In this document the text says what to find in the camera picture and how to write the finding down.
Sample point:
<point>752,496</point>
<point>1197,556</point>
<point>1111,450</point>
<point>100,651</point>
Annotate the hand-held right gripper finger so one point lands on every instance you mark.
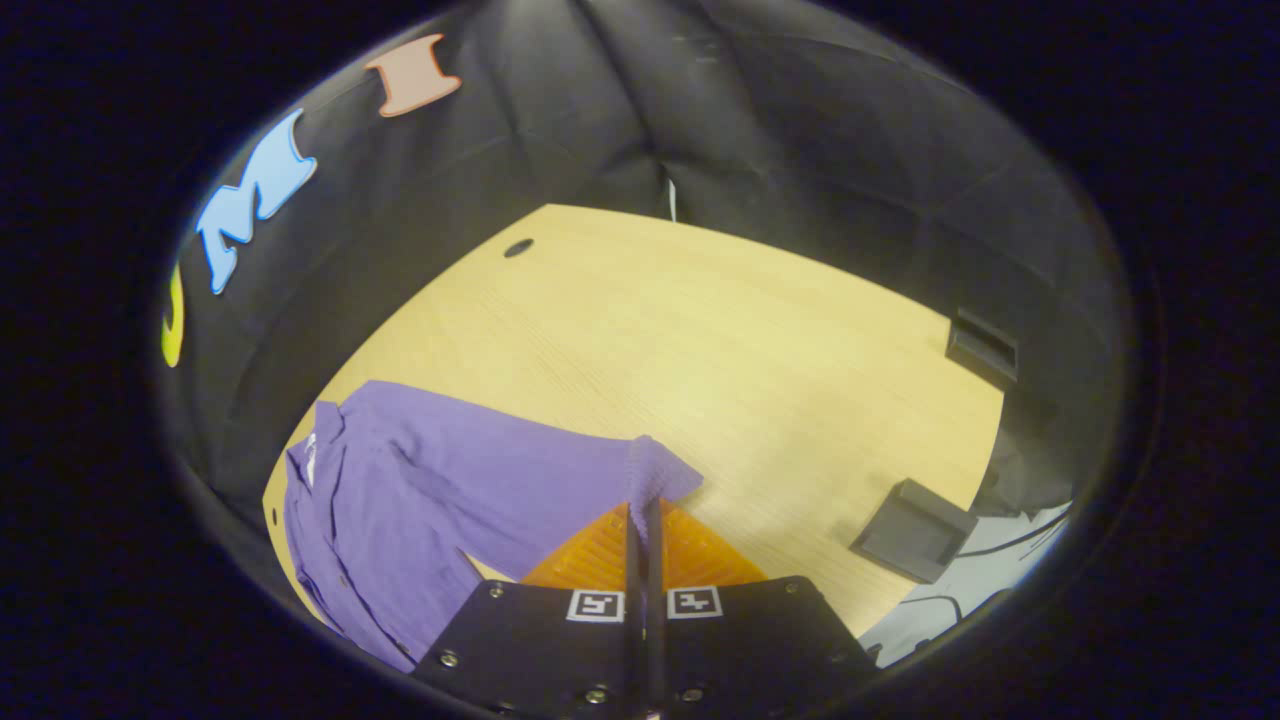
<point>655,640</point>
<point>633,640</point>

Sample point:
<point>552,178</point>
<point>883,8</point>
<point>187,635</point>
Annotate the purple knit cardigan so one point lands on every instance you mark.
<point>430,480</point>

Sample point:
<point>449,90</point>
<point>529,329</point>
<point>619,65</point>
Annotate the black rectangular box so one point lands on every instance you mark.
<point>982,345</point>

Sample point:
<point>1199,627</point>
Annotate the black backdrop cloth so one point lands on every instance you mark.
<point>800,150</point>

